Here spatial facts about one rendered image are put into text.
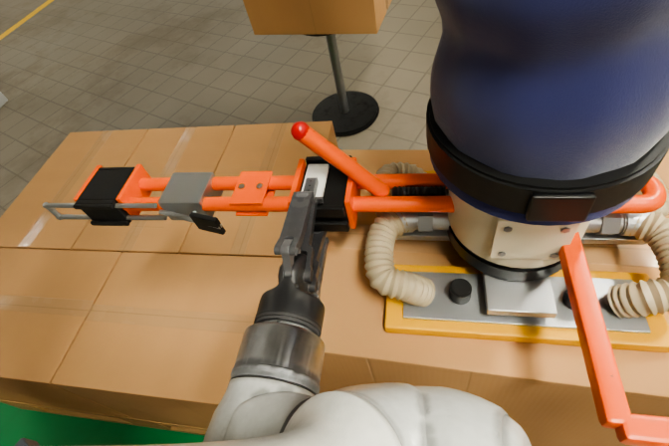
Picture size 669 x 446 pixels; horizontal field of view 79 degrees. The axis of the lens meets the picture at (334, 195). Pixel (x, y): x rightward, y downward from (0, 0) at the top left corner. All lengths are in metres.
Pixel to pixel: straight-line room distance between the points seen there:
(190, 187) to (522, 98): 0.47
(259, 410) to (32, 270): 1.32
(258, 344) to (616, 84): 0.37
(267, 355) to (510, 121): 0.30
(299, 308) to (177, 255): 0.92
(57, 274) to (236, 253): 0.59
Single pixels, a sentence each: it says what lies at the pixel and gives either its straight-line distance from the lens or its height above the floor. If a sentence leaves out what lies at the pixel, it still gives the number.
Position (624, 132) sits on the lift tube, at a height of 1.27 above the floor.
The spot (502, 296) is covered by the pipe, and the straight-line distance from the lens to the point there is 0.57.
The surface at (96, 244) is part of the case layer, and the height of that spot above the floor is 0.54.
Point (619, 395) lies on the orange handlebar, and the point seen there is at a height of 1.09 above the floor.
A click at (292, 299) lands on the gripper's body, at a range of 0.44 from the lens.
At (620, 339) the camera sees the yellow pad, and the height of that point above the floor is 0.97.
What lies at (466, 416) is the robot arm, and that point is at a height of 1.22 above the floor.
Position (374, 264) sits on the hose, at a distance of 0.54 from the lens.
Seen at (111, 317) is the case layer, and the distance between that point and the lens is 1.34.
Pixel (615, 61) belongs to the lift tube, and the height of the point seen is 1.33.
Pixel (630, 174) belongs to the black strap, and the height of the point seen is 1.22.
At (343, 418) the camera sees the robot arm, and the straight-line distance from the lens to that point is 0.27.
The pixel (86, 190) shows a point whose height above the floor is 1.10.
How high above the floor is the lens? 1.50
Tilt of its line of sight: 48 degrees down
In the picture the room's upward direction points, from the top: 15 degrees counter-clockwise
